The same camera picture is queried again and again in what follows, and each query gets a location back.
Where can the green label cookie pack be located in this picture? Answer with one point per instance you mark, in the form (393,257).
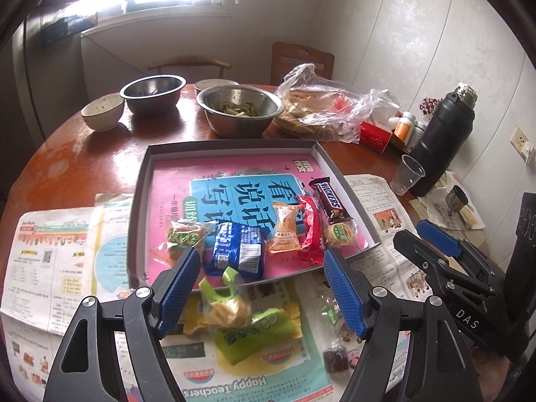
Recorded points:
(184,234)

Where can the wooden chair with rail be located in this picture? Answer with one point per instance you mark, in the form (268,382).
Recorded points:
(193,68)

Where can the green jelly snack bag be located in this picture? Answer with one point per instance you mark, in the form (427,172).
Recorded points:
(238,331)

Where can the small white ceramic bowl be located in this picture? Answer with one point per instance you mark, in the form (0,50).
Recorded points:
(102,114)

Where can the wall power socket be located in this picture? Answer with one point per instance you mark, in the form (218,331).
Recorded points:
(522,145)

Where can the red snack bar wrapper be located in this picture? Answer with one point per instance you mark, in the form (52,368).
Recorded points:
(312,248)

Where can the papers under steel cup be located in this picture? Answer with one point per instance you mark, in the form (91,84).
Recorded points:
(435,208)

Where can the yellow snack packet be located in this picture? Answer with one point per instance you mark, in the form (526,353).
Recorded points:
(212,316)

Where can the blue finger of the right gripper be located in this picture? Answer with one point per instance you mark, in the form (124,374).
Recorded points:
(468,256)
(440,276)

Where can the clear plastic cup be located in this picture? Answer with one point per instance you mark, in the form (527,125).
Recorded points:
(407,174)

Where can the dark round candy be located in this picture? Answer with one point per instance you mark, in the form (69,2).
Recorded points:
(335,360)

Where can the blue snack packet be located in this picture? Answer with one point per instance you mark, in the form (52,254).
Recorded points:
(237,246)

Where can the red tissue box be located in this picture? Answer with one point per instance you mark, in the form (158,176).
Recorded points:
(375,131)

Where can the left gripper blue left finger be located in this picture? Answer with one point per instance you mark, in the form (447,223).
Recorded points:
(172,289)

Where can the steel thermos lid cup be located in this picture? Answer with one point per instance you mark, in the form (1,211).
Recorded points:
(456,199)

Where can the round cookie green label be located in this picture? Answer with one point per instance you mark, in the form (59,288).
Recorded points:
(340,234)

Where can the small dark steel bowl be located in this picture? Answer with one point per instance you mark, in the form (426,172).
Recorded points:
(154,94)

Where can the right English newspaper sheet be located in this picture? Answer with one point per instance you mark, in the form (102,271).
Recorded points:
(382,265)

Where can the english newspaper sheet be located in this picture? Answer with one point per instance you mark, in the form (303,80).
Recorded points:
(382,265)
(74,329)

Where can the Snickers bar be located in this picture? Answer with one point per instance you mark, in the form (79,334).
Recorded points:
(331,203)

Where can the large steel bowl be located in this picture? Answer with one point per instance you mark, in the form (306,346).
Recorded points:
(239,111)

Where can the black thermos flask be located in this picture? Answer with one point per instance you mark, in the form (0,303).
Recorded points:
(446,132)

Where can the clear plastic bag with bread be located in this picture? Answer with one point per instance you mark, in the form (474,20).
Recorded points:
(323,110)

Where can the orange medicine bottle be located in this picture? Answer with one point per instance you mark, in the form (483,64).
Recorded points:
(404,127)

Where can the left English newspaper sheet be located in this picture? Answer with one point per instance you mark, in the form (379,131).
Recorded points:
(74,329)

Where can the orange pastry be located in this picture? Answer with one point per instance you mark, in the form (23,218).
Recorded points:
(285,237)

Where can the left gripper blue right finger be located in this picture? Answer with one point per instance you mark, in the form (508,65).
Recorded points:
(351,291)

